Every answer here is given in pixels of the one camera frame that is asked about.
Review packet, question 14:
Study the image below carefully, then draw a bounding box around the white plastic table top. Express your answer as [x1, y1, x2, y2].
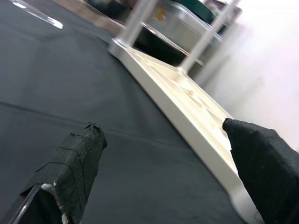
[107, 38, 261, 224]

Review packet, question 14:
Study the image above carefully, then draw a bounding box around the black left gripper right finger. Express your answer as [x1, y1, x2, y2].
[221, 118, 299, 224]

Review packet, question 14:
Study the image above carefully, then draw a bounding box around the clear plastic container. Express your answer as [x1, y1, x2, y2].
[142, 4, 225, 66]

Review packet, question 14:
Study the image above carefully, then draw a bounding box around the black table cloth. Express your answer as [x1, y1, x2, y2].
[0, 0, 247, 224]

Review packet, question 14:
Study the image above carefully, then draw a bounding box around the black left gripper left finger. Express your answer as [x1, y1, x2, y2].
[7, 121, 108, 224]

